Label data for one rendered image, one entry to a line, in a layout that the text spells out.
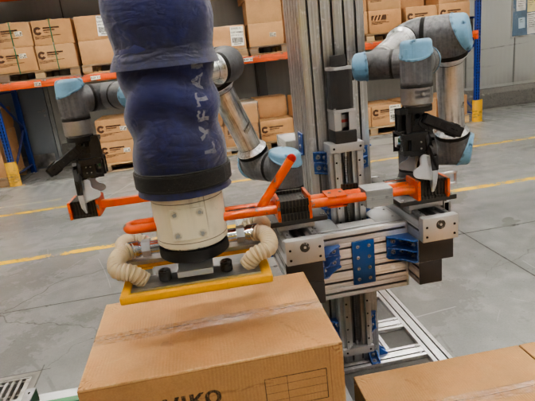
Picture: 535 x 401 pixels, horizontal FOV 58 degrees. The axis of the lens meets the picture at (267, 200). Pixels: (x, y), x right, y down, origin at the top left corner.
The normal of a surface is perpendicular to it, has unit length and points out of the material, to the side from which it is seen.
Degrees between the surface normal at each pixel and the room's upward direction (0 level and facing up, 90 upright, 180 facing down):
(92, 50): 90
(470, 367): 0
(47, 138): 90
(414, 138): 90
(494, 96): 90
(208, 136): 73
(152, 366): 0
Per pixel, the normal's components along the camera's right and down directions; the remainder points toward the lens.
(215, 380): 0.15, 0.27
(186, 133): 0.49, -0.08
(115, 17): -0.59, 0.40
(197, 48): 0.72, -0.11
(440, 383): -0.11, -0.95
